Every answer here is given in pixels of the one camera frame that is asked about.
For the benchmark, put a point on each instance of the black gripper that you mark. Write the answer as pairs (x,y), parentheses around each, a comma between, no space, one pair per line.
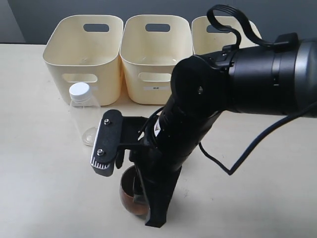
(167,139)

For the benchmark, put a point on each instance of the brown wooden cup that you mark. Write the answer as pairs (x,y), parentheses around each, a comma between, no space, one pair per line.
(126,193)

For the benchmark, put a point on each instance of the clear plastic bottle white cap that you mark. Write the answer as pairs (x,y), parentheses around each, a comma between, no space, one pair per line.
(85,111)

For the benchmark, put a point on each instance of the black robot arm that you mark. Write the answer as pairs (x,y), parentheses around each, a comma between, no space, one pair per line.
(278,78)

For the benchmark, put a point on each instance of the cream plastic bin middle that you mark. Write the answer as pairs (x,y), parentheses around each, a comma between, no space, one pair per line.
(151,47)

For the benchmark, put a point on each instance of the cream plastic bin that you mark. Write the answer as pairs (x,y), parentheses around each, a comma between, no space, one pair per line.
(151,47)
(207,39)
(85,48)

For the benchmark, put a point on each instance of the cream plastic bin left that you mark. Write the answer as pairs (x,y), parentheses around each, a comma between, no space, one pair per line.
(85,48)

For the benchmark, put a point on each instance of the cream plastic bin right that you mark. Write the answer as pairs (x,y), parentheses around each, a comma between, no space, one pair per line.
(207,39)

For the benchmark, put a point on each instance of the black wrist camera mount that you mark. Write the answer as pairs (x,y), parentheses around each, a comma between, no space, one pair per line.
(115,134)

